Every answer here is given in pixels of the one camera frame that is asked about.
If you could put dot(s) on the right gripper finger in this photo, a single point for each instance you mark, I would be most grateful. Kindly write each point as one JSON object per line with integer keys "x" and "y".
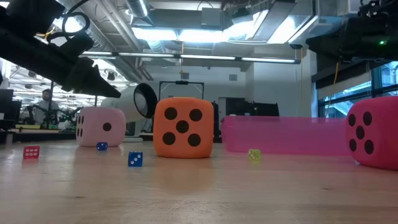
{"x": 335, "y": 40}

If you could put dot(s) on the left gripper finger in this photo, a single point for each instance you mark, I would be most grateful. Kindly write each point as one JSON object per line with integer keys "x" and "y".
{"x": 90, "y": 81}

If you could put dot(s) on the light pink foam die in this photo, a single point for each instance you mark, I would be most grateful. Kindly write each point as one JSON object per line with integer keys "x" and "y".
{"x": 93, "y": 124}

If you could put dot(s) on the small blue die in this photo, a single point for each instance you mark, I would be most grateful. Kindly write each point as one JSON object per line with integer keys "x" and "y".
{"x": 102, "y": 146}
{"x": 135, "y": 159}

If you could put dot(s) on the small red die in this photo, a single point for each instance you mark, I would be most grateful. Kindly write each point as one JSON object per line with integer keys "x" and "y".
{"x": 31, "y": 152}

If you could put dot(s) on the translucent pink plastic bin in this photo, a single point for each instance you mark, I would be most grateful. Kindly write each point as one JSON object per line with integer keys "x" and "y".
{"x": 280, "y": 137}

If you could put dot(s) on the orange foam die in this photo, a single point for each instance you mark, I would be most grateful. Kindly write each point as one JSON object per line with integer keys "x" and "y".
{"x": 183, "y": 144}

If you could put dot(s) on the magenta foam die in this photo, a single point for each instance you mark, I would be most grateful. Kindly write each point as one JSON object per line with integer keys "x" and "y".
{"x": 384, "y": 155}

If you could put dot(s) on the small yellow-green die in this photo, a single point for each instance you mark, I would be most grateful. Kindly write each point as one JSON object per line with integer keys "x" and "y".
{"x": 254, "y": 155}

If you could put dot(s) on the black ceiling spotlight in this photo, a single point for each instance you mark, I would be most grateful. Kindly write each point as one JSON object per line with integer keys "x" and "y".
{"x": 111, "y": 76}
{"x": 32, "y": 74}

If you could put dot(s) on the background robot arms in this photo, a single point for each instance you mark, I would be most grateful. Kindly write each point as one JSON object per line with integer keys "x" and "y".
{"x": 70, "y": 116}

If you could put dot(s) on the white cylindrical projector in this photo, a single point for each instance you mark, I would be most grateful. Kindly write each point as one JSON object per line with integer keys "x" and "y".
{"x": 130, "y": 104}

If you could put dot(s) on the person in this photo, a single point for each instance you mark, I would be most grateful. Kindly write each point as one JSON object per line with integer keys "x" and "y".
{"x": 46, "y": 109}

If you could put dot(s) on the black monitor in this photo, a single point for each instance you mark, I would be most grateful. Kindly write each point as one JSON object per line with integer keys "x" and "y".
{"x": 7, "y": 102}

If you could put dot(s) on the long linear ceiling light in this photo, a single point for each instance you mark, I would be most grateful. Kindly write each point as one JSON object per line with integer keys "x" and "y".
{"x": 205, "y": 57}

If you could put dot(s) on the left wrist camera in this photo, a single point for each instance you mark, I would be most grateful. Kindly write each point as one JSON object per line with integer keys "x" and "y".
{"x": 34, "y": 15}

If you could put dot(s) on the black ceiling security camera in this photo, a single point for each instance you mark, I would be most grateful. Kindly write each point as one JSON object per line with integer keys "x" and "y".
{"x": 296, "y": 46}

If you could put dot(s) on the black gantry frame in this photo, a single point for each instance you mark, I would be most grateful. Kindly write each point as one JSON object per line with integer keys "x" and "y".
{"x": 50, "y": 93}
{"x": 182, "y": 82}

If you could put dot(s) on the large silver spiral duct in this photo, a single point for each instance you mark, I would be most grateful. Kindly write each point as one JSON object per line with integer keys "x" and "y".
{"x": 99, "y": 40}

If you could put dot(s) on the dark-framed window wall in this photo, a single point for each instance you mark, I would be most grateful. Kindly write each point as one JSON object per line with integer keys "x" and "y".
{"x": 357, "y": 99}

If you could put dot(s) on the small silver spiral duct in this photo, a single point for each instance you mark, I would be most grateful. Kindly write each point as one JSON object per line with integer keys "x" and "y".
{"x": 138, "y": 7}

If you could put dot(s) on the grey wall vent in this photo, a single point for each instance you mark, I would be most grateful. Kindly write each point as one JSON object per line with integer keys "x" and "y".
{"x": 185, "y": 76}
{"x": 233, "y": 77}

